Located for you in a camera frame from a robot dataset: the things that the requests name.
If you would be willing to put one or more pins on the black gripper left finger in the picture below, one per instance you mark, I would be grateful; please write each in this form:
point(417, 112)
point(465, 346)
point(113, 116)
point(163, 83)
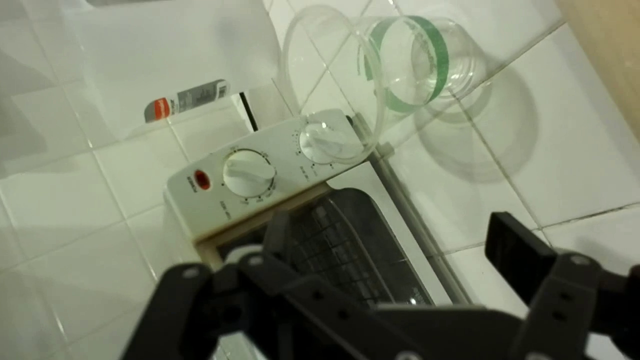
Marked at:
point(300, 320)

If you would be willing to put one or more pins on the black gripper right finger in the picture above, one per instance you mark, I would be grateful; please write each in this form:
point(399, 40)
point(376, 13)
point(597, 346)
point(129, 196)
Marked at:
point(572, 301)

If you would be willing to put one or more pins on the clear cup with green band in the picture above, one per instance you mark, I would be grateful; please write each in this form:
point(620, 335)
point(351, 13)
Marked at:
point(436, 53)

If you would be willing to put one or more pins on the white toaster oven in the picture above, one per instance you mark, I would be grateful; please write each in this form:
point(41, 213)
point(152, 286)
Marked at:
point(280, 142)

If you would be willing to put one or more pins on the small orange grey card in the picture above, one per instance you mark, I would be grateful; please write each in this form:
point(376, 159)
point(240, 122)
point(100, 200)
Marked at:
point(187, 100)

